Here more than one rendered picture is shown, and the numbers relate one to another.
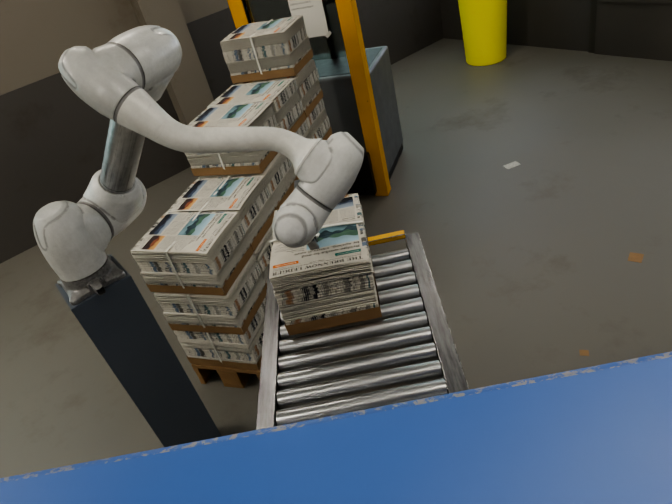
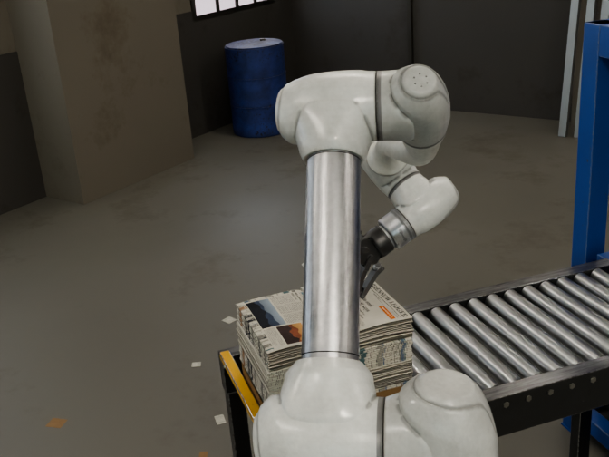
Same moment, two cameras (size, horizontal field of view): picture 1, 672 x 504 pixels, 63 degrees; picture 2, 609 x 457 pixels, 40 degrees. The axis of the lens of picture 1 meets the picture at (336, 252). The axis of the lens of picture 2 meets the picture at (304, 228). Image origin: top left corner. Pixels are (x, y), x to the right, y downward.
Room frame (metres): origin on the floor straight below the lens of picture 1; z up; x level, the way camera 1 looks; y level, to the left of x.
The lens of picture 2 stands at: (2.15, 1.72, 2.01)
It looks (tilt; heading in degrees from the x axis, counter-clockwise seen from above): 22 degrees down; 247
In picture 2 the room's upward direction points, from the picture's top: 4 degrees counter-clockwise
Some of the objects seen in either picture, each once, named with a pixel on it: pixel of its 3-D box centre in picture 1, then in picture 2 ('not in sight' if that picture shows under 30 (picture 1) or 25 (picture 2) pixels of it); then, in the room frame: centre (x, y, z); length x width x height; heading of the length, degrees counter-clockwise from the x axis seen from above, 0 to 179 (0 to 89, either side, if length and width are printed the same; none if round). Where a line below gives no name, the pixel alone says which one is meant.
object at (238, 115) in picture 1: (226, 116); not in sight; (2.51, 0.32, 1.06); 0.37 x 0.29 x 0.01; 62
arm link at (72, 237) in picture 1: (68, 236); (441, 438); (1.53, 0.78, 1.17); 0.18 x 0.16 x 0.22; 147
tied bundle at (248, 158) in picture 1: (232, 139); not in sight; (2.52, 0.34, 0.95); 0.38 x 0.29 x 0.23; 63
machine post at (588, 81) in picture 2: not in sight; (588, 245); (0.18, -0.32, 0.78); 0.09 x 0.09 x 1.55; 84
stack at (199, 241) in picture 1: (256, 246); not in sight; (2.38, 0.39, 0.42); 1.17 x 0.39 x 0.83; 153
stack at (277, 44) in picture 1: (293, 140); not in sight; (3.03, 0.06, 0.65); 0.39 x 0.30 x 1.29; 63
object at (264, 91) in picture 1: (250, 92); not in sight; (2.76, 0.20, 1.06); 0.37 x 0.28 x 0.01; 62
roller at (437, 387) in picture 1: (361, 404); (472, 347); (0.93, 0.04, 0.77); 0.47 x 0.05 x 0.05; 84
